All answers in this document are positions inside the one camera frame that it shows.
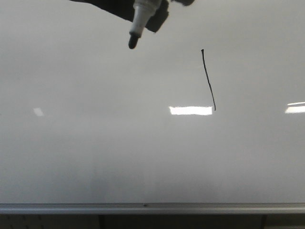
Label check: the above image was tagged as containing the black marker stroke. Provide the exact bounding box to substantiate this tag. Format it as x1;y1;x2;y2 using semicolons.
201;49;216;111

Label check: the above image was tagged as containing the aluminium whiteboard tray rail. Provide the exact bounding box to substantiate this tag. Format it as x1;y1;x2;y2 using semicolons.
0;203;305;215

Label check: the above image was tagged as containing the white whiteboard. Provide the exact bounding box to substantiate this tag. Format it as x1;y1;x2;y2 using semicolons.
0;0;305;203

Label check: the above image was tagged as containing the white dry-erase marker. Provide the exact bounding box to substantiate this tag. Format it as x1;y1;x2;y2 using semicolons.
128;0;162;49

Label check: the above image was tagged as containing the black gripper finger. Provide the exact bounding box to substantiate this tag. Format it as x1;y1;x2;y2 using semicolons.
74;0;134;22
145;0;194;32

